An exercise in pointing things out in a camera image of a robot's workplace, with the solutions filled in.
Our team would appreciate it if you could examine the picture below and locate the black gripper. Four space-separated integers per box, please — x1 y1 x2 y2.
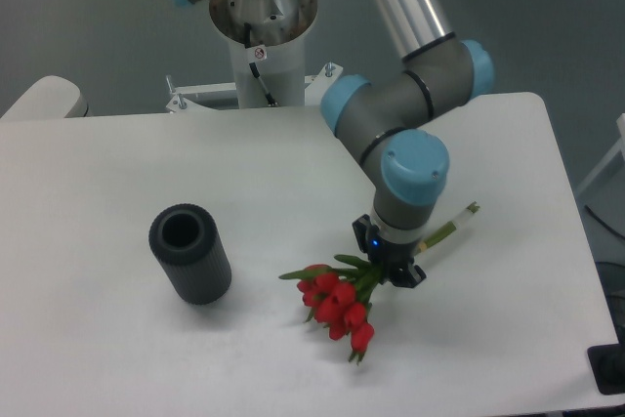
352 214 426 289

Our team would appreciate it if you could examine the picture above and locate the red tulip bouquet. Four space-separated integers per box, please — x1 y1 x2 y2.
279 202 480 364

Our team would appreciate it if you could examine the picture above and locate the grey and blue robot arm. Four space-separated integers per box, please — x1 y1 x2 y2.
173 0 494 288

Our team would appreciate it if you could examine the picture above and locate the black box at table edge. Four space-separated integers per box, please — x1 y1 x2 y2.
587 344 624 396

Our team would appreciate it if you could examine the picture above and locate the dark grey ribbed vase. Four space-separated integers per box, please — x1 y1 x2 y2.
148 203 232 305

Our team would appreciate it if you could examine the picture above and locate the white chair armrest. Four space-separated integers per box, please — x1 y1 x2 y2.
1 75 91 122

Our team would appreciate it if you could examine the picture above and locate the black floor cable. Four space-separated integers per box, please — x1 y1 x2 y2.
585 205 625 237

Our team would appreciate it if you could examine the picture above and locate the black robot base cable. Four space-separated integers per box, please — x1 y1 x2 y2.
242 21 279 108

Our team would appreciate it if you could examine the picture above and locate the white frame at right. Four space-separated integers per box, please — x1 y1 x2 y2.
574 114 624 199

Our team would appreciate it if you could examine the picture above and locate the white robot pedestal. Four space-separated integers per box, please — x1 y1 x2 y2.
166 0 344 112

